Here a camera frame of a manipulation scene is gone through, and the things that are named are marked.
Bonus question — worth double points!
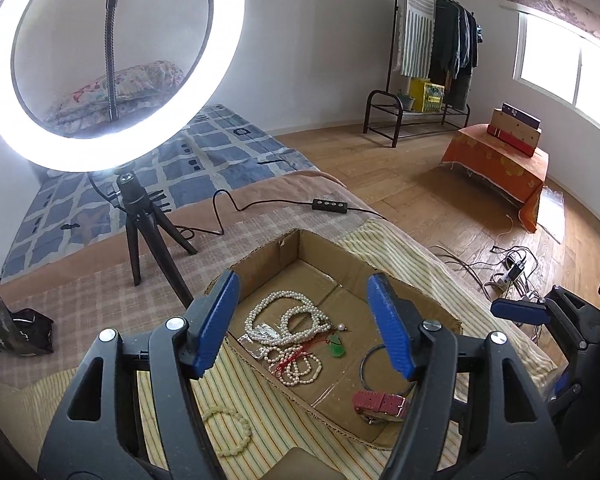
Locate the pale green bead bracelet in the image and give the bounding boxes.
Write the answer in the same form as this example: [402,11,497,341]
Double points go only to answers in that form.
[200,405,254,458]

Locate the black thin bangle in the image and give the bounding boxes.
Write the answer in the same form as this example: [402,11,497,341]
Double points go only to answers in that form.
[358,344,415,396]

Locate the green jade pendant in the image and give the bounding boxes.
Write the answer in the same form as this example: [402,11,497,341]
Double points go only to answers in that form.
[327,333,346,359]

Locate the brown cardboard box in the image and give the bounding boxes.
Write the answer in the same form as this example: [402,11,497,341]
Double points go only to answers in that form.
[227,230,462,450]

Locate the yellow striped cloth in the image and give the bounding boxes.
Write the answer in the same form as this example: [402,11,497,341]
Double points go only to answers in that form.
[0,220,557,479]

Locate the pink checked blanket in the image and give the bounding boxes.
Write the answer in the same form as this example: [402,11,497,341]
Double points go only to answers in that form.
[0,171,372,386]

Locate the black tripod stand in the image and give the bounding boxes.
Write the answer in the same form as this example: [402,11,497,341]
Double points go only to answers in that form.
[117,171,197,308]

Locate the orange cloth covered table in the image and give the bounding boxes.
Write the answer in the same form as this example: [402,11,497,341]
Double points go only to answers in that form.
[441,124,550,233]

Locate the stacked boxes on table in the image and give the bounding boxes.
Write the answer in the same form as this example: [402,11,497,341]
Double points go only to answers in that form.
[486,103,542,157]

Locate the blue patterned bed sheet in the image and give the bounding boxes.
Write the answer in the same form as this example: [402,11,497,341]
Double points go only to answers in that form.
[0,105,314,284]

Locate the black printed bag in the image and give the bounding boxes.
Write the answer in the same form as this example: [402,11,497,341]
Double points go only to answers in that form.
[0,295,54,358]

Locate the black clothes rack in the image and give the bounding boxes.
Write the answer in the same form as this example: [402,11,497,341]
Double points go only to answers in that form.
[362,0,471,148]

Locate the yellow green box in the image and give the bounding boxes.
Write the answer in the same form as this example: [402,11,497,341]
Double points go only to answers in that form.
[408,78,445,113]

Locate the floral folded quilt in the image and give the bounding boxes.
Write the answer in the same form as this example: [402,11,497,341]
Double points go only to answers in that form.
[43,61,184,138]

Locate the window with floral valance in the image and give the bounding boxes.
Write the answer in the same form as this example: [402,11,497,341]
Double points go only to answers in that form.
[502,0,600,126]

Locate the dark hanging clothes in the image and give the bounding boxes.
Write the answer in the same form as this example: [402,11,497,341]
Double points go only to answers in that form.
[428,0,482,110]

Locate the striped hanging towel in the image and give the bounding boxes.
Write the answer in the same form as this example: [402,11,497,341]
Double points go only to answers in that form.
[393,0,436,79]

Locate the black phone holder gooseneck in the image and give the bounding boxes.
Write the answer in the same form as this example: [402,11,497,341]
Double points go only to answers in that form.
[78,0,162,124]

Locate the power strip with cables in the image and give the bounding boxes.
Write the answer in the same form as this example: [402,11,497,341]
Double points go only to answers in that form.
[430,216,541,301]

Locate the long white pearl necklace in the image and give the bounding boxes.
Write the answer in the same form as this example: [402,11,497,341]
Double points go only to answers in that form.
[242,289,334,347]

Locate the small pearl bracelet red string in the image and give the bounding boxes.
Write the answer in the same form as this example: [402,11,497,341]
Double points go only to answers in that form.
[251,342,324,387]

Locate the white ring light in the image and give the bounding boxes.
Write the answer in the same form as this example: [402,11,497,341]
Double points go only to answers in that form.
[0,0,245,172]

